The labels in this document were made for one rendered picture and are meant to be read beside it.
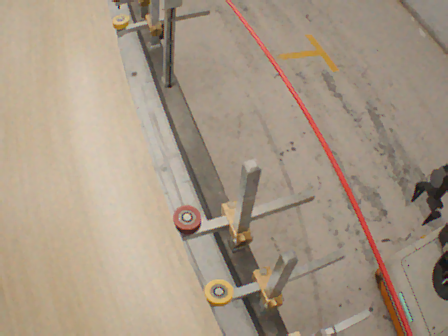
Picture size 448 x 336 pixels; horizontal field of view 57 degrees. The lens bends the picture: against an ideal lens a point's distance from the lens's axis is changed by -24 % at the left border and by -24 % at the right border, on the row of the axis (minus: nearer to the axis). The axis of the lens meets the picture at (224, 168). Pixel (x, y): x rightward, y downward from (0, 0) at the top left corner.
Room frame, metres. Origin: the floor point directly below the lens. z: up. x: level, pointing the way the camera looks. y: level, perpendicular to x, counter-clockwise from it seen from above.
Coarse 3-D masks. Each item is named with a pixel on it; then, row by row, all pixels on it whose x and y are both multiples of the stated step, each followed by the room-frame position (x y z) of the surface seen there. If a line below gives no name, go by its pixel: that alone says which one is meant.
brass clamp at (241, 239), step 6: (234, 204) 0.81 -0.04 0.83; (222, 210) 0.80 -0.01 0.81; (228, 210) 0.79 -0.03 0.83; (234, 210) 0.79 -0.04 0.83; (228, 216) 0.77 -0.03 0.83; (228, 222) 0.75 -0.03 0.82; (228, 228) 0.75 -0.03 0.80; (234, 228) 0.73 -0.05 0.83; (234, 234) 0.71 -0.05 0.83; (240, 234) 0.71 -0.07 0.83; (246, 234) 0.72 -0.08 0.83; (252, 234) 0.73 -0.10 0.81; (234, 240) 0.70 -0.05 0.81; (240, 240) 0.70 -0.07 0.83; (246, 240) 0.70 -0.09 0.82; (240, 246) 0.69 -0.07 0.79
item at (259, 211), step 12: (300, 192) 0.88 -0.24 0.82; (312, 192) 0.89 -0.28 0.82; (264, 204) 0.83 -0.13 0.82; (276, 204) 0.83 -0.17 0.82; (288, 204) 0.84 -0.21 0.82; (300, 204) 0.86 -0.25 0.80; (252, 216) 0.78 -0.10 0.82; (264, 216) 0.80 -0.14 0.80; (204, 228) 0.73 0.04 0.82; (216, 228) 0.73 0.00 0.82
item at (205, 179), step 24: (144, 48) 1.65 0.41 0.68; (168, 96) 1.33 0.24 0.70; (168, 120) 1.26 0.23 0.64; (192, 120) 1.22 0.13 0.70; (192, 144) 1.11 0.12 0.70; (192, 168) 1.01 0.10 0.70; (216, 192) 0.93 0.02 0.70; (216, 216) 0.84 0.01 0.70; (216, 240) 0.78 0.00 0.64; (240, 264) 0.67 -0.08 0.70; (264, 312) 0.49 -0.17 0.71
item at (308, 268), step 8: (328, 256) 0.65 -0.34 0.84; (336, 256) 0.65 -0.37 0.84; (344, 256) 0.65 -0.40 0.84; (304, 264) 0.62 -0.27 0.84; (312, 264) 0.62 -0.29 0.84; (320, 264) 0.62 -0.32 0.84; (328, 264) 0.63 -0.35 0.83; (296, 272) 0.59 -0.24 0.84; (304, 272) 0.59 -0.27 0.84; (312, 272) 0.60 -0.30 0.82; (288, 280) 0.56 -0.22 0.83; (240, 288) 0.53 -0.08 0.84; (248, 288) 0.53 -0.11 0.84; (256, 288) 0.53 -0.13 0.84; (240, 296) 0.50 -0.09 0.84
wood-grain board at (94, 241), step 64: (0, 0) 1.91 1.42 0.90; (64, 0) 1.83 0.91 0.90; (0, 64) 1.33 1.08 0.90; (64, 64) 1.32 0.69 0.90; (0, 128) 0.96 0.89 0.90; (64, 128) 0.98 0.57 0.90; (128, 128) 1.00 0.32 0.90; (0, 192) 0.68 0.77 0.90; (64, 192) 0.73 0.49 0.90; (128, 192) 0.77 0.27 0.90; (0, 256) 0.44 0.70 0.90; (64, 256) 0.51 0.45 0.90; (128, 256) 0.56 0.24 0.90; (0, 320) 0.21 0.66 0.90; (64, 320) 0.29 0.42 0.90; (128, 320) 0.34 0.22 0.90; (192, 320) 0.38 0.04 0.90
